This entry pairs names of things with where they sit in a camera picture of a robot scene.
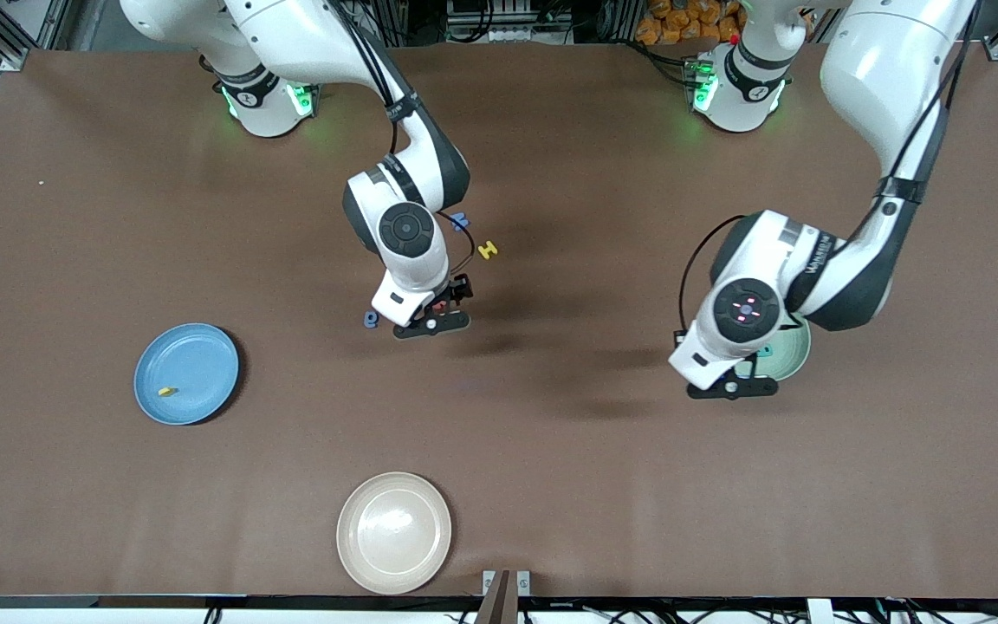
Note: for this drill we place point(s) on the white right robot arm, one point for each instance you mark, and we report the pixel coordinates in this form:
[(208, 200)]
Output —
[(412, 260)]

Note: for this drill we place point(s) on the beige plate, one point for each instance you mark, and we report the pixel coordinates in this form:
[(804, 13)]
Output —
[(394, 533)]

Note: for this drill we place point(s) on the blue plate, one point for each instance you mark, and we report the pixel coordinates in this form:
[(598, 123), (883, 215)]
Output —
[(186, 373)]

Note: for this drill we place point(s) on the blue letter M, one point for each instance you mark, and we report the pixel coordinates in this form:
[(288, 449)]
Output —
[(462, 224)]

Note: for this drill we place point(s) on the metal bracket with wooden post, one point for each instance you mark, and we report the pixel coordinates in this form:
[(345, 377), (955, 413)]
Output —
[(503, 602)]

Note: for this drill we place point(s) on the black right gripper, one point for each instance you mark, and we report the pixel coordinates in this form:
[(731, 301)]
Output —
[(457, 295)]

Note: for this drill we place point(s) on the pale green plate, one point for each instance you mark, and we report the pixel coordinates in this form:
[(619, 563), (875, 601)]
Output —
[(793, 355)]

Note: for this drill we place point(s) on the orange toy pile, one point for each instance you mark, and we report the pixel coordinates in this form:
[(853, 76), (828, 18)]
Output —
[(672, 17)]

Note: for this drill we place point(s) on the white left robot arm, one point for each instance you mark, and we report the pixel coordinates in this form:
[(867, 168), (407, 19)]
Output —
[(889, 69)]

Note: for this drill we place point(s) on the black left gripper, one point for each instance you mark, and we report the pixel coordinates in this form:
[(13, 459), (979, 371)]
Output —
[(751, 357)]

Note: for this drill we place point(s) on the yellow letter H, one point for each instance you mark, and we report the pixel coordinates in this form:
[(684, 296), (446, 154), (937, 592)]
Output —
[(488, 250)]

